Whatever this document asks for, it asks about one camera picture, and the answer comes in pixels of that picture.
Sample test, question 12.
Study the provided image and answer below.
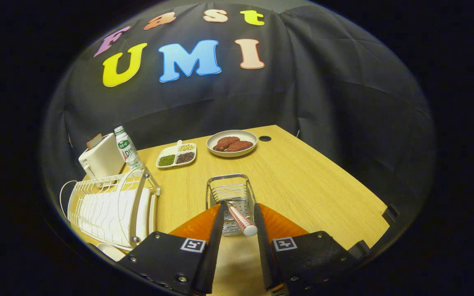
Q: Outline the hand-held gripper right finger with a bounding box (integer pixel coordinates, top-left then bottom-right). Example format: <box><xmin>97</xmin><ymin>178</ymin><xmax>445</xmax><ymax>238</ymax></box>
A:
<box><xmin>253</xmin><ymin>203</ymin><xmax>371</xmax><ymax>296</ymax></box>

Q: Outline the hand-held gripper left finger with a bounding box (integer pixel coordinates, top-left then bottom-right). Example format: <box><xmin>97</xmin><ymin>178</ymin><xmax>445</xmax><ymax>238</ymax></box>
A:
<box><xmin>118</xmin><ymin>203</ymin><xmax>225</xmax><ymax>296</ymax></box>

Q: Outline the striped handle spoon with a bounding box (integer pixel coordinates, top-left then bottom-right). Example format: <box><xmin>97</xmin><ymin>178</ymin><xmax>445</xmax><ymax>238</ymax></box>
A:
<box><xmin>220</xmin><ymin>200</ymin><xmax>259</xmax><ymax>237</ymax></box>

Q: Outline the metal wire basket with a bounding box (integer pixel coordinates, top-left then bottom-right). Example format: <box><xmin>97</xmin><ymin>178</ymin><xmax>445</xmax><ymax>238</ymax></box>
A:
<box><xmin>205</xmin><ymin>173</ymin><xmax>257</xmax><ymax>237</ymax></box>

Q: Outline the white wire dish rack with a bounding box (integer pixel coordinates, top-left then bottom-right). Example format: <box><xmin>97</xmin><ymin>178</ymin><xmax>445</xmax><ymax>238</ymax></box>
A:
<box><xmin>59</xmin><ymin>166</ymin><xmax>161</xmax><ymax>251</ymax></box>

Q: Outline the beige plate with patties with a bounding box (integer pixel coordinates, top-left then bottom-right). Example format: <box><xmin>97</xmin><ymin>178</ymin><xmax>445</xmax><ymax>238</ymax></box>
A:
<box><xmin>206</xmin><ymin>130</ymin><xmax>258</xmax><ymax>158</ymax></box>

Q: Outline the white divided bean dish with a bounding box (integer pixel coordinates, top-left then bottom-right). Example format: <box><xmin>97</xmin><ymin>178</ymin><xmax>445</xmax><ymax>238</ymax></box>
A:
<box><xmin>156</xmin><ymin>140</ymin><xmax>197</xmax><ymax>169</ymax></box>

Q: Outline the brown meat patty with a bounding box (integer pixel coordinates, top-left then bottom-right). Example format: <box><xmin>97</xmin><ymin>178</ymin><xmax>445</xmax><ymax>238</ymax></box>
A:
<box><xmin>224</xmin><ymin>141</ymin><xmax>254</xmax><ymax>153</ymax></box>
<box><xmin>213</xmin><ymin>136</ymin><xmax>241</xmax><ymax>152</ymax></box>

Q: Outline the white plastic drink bottle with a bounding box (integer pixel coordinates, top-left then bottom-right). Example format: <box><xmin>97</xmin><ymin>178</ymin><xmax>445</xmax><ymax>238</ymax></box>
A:
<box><xmin>114</xmin><ymin>126</ymin><xmax>144</xmax><ymax>170</ymax></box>

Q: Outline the white toaster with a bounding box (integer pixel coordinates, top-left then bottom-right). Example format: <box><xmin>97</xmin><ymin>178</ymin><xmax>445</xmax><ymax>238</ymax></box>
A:
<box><xmin>78</xmin><ymin>133</ymin><xmax>125</xmax><ymax>180</ymax></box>

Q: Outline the black backdrop cloth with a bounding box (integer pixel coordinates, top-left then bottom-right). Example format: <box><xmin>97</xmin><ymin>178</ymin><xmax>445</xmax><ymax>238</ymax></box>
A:
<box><xmin>42</xmin><ymin>2</ymin><xmax>435</xmax><ymax>231</ymax></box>

